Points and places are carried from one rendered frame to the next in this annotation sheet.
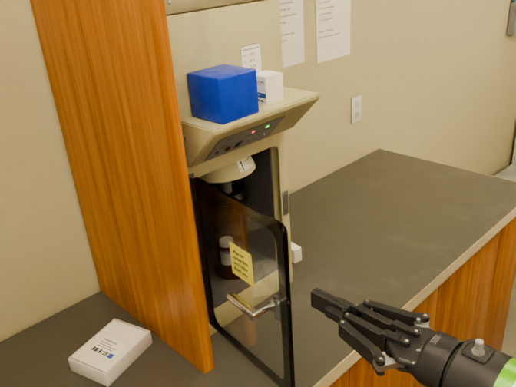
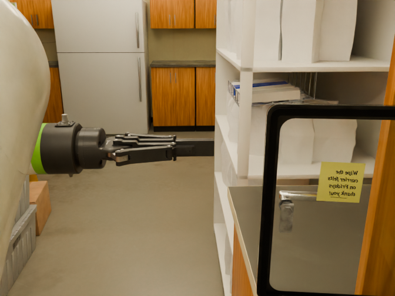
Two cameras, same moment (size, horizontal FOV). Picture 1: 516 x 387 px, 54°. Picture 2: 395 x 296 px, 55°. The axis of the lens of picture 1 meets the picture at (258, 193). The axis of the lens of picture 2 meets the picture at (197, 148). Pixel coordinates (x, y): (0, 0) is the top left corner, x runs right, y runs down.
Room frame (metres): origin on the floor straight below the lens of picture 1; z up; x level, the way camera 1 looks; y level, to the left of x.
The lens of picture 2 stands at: (1.07, -0.60, 1.52)
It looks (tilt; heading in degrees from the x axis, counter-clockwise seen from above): 18 degrees down; 130
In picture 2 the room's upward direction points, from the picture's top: straight up
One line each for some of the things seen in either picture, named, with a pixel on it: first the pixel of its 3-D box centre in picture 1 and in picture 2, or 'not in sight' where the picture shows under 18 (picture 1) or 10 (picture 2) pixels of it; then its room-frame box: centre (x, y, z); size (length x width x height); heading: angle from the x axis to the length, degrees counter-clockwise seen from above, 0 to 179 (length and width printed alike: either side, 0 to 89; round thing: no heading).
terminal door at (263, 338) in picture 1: (241, 284); (345, 212); (0.87, 0.05, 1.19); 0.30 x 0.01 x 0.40; 36
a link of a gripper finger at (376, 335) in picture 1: (374, 335); (146, 145); (0.57, -0.15, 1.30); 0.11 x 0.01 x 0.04; 44
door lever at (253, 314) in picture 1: (250, 302); not in sight; (0.80, 0.03, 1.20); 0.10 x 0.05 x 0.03; 36
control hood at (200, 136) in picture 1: (254, 127); not in sight; (1.07, 0.00, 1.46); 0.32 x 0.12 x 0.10; 132
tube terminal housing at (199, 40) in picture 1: (208, 165); not in sight; (1.21, 0.12, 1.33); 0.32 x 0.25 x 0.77; 132
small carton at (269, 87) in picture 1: (266, 87); not in sight; (1.10, -0.04, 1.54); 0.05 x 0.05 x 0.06; 39
